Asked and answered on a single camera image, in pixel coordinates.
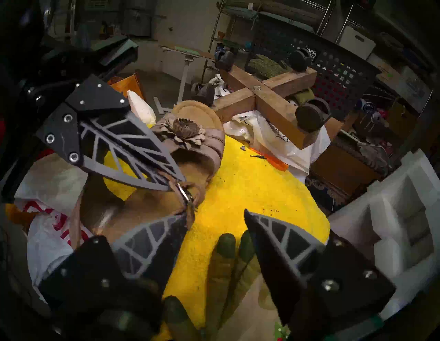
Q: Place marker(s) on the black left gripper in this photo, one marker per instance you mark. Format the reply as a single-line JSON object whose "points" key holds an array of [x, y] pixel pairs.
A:
{"points": [[68, 62]]}

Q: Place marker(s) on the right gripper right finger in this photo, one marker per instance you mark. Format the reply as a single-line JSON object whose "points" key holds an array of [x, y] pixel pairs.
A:
{"points": [[326, 285]]}

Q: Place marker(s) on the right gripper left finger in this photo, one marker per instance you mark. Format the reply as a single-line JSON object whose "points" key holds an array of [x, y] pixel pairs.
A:
{"points": [[103, 275]]}

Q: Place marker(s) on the tan flower sandal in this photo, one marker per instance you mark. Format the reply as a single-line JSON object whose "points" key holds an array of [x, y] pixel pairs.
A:
{"points": [[144, 206]]}

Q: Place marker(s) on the white red-print plastic bag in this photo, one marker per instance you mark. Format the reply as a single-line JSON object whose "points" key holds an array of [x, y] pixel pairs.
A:
{"points": [[44, 247]]}

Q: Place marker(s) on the blue patterned fabric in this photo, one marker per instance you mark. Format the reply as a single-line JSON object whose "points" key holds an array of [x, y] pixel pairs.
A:
{"points": [[323, 192]]}

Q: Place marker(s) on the tan green-fingered garden glove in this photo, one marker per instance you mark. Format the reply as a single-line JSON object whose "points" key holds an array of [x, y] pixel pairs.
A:
{"points": [[223, 275]]}

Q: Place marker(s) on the white foam packing insert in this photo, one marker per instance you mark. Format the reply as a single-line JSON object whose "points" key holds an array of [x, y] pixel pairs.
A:
{"points": [[395, 206]]}

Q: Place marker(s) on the brown cardboard box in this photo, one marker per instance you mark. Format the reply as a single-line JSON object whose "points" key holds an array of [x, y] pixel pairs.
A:
{"points": [[343, 165]]}

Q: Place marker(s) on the adjustable overbed table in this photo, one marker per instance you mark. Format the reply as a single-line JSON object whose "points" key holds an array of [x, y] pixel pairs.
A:
{"points": [[185, 51]]}

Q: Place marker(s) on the yellow towel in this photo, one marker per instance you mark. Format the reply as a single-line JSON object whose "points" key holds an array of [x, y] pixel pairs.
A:
{"points": [[247, 185]]}

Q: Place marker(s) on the orange scissors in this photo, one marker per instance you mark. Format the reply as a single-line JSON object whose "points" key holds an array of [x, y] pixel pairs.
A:
{"points": [[271, 161]]}

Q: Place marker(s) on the white printed shopping bag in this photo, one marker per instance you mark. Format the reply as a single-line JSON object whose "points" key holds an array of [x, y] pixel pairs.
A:
{"points": [[268, 137]]}

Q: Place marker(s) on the wooden cross caster dolly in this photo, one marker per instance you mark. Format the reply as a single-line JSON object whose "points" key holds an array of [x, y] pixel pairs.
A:
{"points": [[275, 106]]}

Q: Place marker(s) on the green knit glove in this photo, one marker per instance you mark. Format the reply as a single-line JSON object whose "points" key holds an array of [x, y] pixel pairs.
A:
{"points": [[264, 67]]}

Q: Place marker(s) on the dark plastic mesh basket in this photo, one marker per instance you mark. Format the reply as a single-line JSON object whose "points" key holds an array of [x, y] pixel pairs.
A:
{"points": [[343, 75]]}

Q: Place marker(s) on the white storage bin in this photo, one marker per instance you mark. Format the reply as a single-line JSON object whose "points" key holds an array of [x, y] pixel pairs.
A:
{"points": [[357, 41]]}

